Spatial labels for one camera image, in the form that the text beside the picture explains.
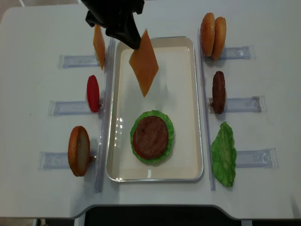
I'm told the tomato slice on burger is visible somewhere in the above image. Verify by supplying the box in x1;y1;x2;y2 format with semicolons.
133;131;151;159

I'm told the white rectangular tray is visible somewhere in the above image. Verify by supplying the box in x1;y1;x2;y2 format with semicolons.
106;36;203;182

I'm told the standing green lettuce leaf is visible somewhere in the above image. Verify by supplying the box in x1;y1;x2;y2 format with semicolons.
211;122;237;187

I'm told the standing sesame bun far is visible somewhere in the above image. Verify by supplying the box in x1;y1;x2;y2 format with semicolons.
200;12;215;57

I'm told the lettuce leaf on burger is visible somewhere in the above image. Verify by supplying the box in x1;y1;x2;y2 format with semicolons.
130;110;174;165

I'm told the clear lettuce holder strip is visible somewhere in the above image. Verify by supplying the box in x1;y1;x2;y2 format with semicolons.
236;148;278;168

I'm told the standing brown meat patty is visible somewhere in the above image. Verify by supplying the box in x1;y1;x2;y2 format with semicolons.
212;71;226;114

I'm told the clear left bun holder strip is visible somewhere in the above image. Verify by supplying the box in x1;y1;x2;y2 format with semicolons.
38;151;98;170

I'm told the meat patty on burger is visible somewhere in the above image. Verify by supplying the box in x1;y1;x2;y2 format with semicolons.
135;116;168;160

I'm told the clear patty holder strip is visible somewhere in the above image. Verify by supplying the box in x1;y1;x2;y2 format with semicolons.
222;96;267;113

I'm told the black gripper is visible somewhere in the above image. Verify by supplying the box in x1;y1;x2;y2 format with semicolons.
81;0;144;49

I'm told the clear right bun holder strip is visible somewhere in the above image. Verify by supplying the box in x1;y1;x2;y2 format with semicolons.
218;45;256;60

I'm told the orange cheese slice front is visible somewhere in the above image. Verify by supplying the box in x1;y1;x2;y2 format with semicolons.
129;29;159;97

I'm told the orange cheese slice rear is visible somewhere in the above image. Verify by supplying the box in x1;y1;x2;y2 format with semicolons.
93;25;106;70

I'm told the standing bun near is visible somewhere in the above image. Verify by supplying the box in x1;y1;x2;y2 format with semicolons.
211;16;226;60

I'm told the standing bun left front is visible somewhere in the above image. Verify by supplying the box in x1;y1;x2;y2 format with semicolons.
68;126;90;177

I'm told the orange cheese slice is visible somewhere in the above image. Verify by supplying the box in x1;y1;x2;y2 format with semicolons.
93;25;106;70
129;29;159;97

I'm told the clear bun holder strip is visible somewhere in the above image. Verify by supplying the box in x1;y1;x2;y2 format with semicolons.
38;151;98;170
218;45;256;60

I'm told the standing red tomato slice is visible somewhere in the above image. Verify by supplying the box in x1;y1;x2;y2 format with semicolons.
87;75;100;113

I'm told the clear tomato holder strip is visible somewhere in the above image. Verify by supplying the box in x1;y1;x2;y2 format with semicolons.
48;101;94;116

